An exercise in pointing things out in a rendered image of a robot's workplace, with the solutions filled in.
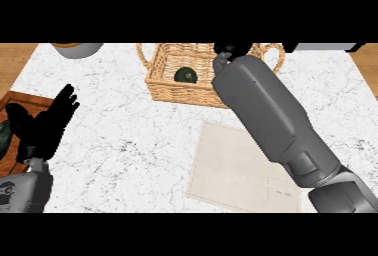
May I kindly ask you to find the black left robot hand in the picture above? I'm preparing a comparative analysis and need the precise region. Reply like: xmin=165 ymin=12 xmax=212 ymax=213
xmin=4 ymin=83 xmax=81 ymax=164

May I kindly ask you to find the dark green vegetable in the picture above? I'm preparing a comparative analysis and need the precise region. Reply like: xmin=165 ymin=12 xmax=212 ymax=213
xmin=0 ymin=120 xmax=11 ymax=161

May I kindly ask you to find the wicker basket with handles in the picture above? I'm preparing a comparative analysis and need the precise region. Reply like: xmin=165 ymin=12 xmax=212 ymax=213
xmin=134 ymin=43 xmax=286 ymax=110

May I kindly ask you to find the grey bowl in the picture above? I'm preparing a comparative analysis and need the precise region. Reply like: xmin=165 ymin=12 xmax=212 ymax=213
xmin=50 ymin=43 xmax=104 ymax=60

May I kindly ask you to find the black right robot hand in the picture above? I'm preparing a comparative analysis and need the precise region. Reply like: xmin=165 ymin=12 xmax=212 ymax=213
xmin=212 ymin=43 xmax=254 ymax=60

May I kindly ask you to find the brown wooden cutting board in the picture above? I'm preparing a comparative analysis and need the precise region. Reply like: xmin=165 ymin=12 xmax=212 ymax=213
xmin=0 ymin=90 xmax=56 ymax=178

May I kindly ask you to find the dark green squash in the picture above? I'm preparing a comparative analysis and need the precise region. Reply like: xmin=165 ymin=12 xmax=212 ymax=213
xmin=172 ymin=66 xmax=199 ymax=84

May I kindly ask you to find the grey and black appliance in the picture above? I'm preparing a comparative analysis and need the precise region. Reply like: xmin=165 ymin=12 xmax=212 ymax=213
xmin=283 ymin=43 xmax=367 ymax=54

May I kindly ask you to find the beige placemat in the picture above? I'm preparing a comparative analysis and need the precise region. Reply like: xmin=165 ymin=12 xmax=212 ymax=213
xmin=184 ymin=119 xmax=302 ymax=213

